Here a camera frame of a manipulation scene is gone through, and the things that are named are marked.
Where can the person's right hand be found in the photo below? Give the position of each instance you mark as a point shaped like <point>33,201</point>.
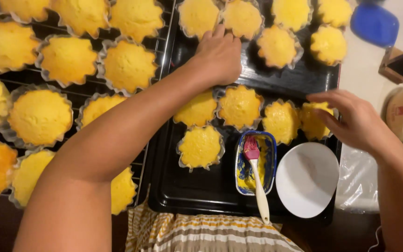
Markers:
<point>360,120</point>

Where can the person's left hand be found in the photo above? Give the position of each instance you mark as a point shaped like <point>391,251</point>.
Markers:
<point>217,61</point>

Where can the person's left fingers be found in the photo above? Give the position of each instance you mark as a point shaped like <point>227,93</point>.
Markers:
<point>219,33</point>

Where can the glazed yellow cake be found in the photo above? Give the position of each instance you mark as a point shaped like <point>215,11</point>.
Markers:
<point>310,124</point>

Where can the group of yellow sponge cakes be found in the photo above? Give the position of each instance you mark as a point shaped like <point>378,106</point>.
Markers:
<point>68,59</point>
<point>240,106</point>

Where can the blue rimmed rectangular dish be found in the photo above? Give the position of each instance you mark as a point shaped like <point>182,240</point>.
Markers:
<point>269,164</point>

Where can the blue plastic lid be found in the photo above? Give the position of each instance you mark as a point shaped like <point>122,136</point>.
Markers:
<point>374,25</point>

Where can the black baking tray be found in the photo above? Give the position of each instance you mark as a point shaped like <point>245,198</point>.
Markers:
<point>194,189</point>

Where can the white round bowl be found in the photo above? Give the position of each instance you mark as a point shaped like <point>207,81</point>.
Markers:
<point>306,180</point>

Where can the striped apron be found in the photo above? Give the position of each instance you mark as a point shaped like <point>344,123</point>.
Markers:
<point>201,234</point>

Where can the clear plastic bag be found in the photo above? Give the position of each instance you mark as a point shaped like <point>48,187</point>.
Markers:
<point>357,182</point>

